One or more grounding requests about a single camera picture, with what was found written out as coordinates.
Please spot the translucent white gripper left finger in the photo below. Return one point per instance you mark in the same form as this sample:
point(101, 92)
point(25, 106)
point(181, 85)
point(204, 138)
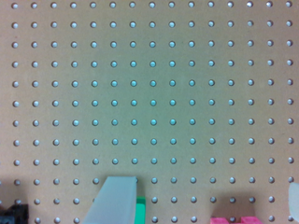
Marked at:
point(115, 202)

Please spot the black toy block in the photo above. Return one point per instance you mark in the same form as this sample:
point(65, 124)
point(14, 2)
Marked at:
point(15, 214)

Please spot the brown pegboard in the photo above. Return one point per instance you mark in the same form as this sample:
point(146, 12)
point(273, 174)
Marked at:
point(198, 99)

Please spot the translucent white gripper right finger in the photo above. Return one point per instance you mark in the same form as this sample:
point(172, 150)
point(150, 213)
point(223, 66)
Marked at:
point(294, 200)

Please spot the pink flower toy block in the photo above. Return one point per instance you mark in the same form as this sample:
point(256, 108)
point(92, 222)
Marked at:
point(233, 220)

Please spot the green toy block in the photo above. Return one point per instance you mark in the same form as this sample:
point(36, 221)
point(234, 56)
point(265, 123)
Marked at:
point(140, 210)

